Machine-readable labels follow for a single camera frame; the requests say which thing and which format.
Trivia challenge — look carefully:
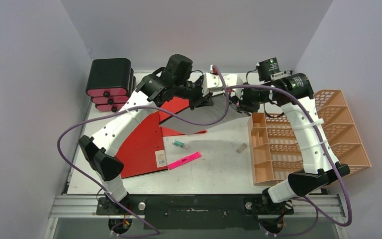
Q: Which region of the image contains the black pink drawer unit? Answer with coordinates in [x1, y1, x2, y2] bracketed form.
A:
[86, 58, 136, 112]

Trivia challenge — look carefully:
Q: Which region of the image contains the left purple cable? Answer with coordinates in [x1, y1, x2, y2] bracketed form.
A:
[57, 64, 231, 239]

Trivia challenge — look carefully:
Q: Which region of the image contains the small beige eraser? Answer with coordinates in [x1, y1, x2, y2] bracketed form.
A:
[236, 143, 247, 153]

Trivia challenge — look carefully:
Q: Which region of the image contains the black clipboard with paper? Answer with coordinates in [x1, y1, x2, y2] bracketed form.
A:
[159, 94, 251, 135]

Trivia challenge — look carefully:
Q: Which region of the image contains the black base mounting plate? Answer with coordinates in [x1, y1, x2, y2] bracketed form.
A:
[96, 194, 294, 231]

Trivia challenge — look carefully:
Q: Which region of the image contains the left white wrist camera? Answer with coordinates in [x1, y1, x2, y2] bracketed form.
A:
[202, 73, 224, 97]

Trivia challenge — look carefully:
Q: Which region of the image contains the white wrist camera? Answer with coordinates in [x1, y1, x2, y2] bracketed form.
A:
[202, 73, 224, 97]
[224, 74, 244, 98]

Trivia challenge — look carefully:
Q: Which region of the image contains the thick red binder folder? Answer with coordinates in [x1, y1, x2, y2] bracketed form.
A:
[116, 113, 168, 179]

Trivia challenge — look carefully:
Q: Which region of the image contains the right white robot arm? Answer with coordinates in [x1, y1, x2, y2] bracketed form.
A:
[238, 57, 350, 214]

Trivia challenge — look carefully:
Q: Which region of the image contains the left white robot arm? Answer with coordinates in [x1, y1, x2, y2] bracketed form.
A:
[79, 54, 203, 215]

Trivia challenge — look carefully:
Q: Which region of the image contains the orange plastic file organizer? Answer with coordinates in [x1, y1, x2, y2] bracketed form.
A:
[247, 89, 372, 187]

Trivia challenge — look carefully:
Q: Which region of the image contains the green white glue stick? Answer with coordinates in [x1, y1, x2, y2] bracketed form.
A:
[172, 139, 189, 149]

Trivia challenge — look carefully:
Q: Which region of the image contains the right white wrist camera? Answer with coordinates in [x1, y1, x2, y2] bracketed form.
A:
[224, 74, 244, 98]

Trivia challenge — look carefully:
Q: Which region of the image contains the pink highlighter marker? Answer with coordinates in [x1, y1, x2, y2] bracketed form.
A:
[167, 152, 202, 170]

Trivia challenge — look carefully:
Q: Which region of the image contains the thin red folder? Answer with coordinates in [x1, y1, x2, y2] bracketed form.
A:
[157, 97, 189, 137]

